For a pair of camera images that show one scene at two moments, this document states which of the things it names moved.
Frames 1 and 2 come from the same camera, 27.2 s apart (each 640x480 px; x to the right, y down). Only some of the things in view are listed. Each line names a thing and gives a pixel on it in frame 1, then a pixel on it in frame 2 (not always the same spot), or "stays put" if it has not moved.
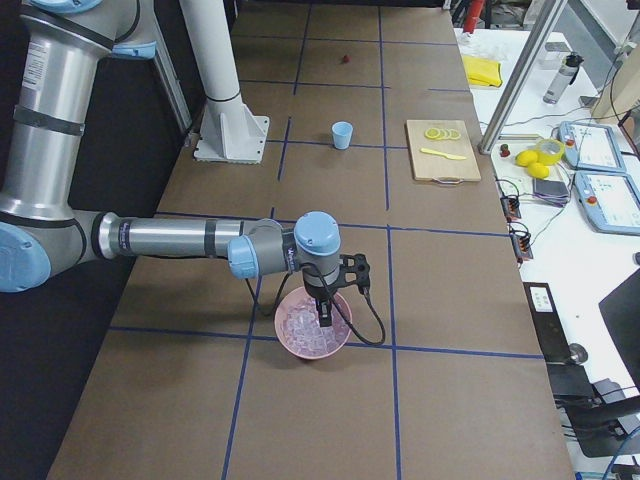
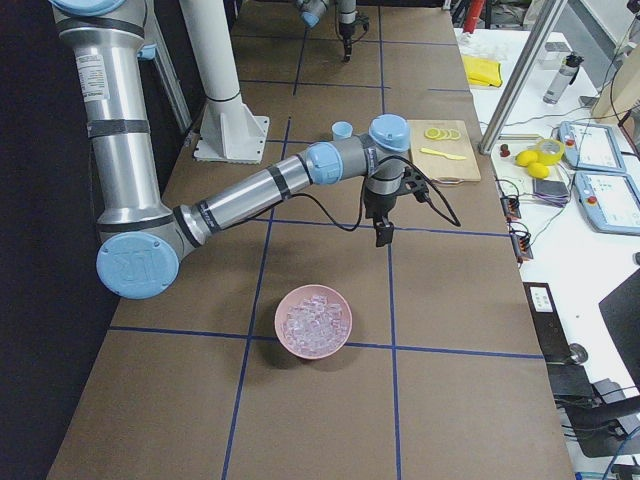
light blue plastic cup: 342,132 stays put
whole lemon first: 524,158 stays put
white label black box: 541,303 stays put
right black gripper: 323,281 -> 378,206
